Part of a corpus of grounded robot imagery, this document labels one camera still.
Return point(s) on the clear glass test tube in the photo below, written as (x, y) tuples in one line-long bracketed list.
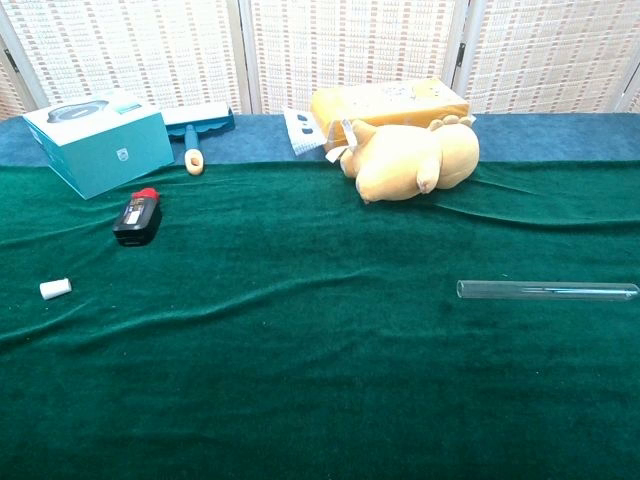
[(500, 290)]

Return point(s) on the small white cylinder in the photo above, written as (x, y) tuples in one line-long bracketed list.
[(55, 289)]

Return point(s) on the clear panda print packet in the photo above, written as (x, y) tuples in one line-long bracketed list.
[(302, 132)]

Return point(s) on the green velvet cloth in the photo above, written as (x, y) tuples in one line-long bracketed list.
[(300, 350)]

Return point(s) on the yellow plush toy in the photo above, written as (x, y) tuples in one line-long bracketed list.
[(400, 160)]

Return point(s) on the yellow cat tissue pack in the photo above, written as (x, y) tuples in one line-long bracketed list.
[(380, 107)]

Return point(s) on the teal lint roller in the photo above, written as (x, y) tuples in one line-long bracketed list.
[(200, 122)]

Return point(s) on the black bottle red cap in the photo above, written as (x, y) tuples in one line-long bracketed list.
[(137, 220)]

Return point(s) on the woven folding screen panel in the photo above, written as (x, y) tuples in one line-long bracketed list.
[(632, 95), (350, 45), (7, 95), (550, 50), (140, 50)]

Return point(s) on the teal white product box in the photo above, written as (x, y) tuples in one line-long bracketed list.
[(100, 145)]

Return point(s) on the blue table cover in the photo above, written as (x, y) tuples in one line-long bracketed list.
[(550, 137)]

